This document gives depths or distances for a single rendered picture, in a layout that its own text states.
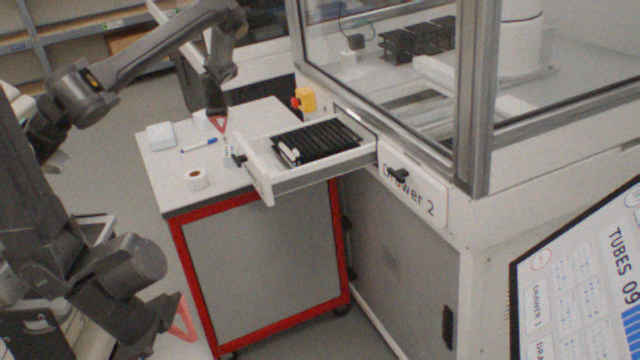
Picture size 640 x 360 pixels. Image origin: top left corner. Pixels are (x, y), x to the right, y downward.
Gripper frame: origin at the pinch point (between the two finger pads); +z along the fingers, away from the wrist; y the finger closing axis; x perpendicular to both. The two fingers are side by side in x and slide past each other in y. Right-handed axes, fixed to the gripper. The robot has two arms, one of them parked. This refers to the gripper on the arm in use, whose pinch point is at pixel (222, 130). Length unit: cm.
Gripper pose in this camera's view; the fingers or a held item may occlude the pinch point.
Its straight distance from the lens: 174.1
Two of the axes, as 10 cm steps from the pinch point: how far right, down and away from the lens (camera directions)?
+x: -9.9, 1.6, -0.4
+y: -1.2, -5.2, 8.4
